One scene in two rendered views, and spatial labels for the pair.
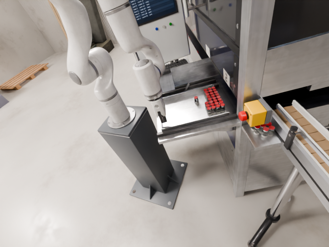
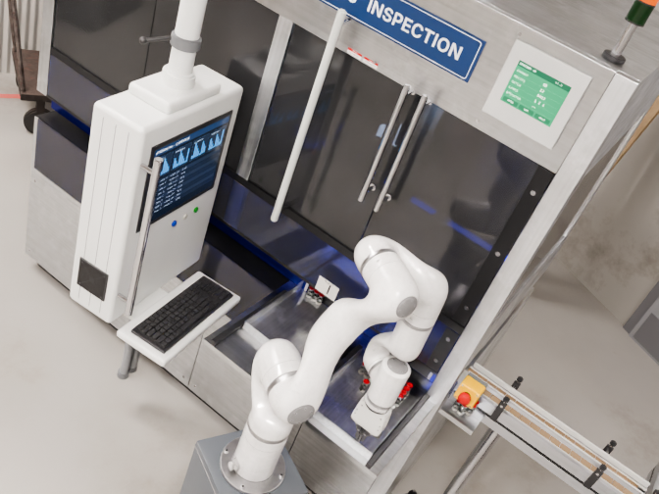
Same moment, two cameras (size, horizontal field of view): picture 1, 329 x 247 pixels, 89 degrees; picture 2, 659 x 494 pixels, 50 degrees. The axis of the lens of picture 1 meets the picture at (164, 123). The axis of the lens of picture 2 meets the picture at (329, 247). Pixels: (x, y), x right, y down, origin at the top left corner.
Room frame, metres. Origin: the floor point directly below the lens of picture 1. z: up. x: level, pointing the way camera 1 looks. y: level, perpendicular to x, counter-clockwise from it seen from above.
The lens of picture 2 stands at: (0.64, 1.50, 2.55)
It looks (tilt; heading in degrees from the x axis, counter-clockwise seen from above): 35 degrees down; 282
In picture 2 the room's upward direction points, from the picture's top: 22 degrees clockwise
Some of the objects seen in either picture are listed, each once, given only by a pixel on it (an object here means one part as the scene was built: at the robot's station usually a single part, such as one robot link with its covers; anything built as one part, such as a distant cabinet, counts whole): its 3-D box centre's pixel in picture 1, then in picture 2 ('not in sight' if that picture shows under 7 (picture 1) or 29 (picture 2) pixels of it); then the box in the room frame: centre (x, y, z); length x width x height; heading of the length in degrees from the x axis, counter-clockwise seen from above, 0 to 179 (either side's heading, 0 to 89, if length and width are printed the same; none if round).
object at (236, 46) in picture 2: not in sight; (203, 64); (1.72, -0.56, 1.50); 0.49 x 0.01 x 0.59; 170
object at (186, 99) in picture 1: (189, 107); (364, 400); (0.70, -0.16, 0.90); 0.34 x 0.26 x 0.04; 80
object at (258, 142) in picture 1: (264, 134); (463, 411); (0.40, -0.39, 0.87); 0.14 x 0.13 x 0.02; 80
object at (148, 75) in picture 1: (147, 76); (388, 379); (0.66, 0.00, 1.17); 0.09 x 0.08 x 0.13; 138
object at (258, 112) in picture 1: (256, 112); (470, 390); (0.42, -0.35, 0.99); 0.08 x 0.07 x 0.07; 80
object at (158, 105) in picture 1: (157, 103); (372, 413); (0.66, 0.00, 1.03); 0.10 x 0.07 x 0.11; 170
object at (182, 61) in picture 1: (165, 68); (184, 311); (1.39, -0.18, 0.82); 0.40 x 0.14 x 0.02; 86
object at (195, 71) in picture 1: (196, 72); (302, 324); (1.02, -0.33, 0.90); 0.34 x 0.26 x 0.04; 80
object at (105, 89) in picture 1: (100, 73); (277, 386); (0.91, 0.22, 1.16); 0.19 x 0.12 x 0.24; 138
